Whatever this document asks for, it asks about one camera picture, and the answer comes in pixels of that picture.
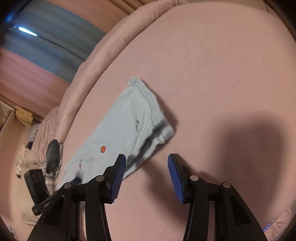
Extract light blue strawberry pants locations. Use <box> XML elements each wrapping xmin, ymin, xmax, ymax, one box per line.
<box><xmin>60</xmin><ymin>77</ymin><xmax>175</xmax><ymax>184</ymax></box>

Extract plaid pillow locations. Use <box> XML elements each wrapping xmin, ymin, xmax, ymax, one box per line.
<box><xmin>42</xmin><ymin>162</ymin><xmax>61</xmax><ymax>195</ymax></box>

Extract dark folded jeans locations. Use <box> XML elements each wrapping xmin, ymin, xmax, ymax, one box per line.
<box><xmin>46</xmin><ymin>140</ymin><xmax>60</xmax><ymax>174</ymax></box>

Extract pale green folded garment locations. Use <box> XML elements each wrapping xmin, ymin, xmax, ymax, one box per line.
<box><xmin>59</xmin><ymin>144</ymin><xmax>63</xmax><ymax>170</ymax></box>

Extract pink rolled duvet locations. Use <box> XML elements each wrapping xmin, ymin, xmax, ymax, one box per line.
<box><xmin>26</xmin><ymin>0</ymin><xmax>187</xmax><ymax>165</ymax></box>

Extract yellow fringed lampshade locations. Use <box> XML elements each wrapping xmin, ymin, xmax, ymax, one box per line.
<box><xmin>15</xmin><ymin>106</ymin><xmax>34</xmax><ymax>128</ymax></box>

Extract pink and blue curtain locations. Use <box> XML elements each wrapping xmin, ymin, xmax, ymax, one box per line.
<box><xmin>1</xmin><ymin>1</ymin><xmax>140</xmax><ymax>117</ymax></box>

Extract pink bed sheet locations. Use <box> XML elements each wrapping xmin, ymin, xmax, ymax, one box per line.
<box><xmin>63</xmin><ymin>2</ymin><xmax>295</xmax><ymax>240</ymax></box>

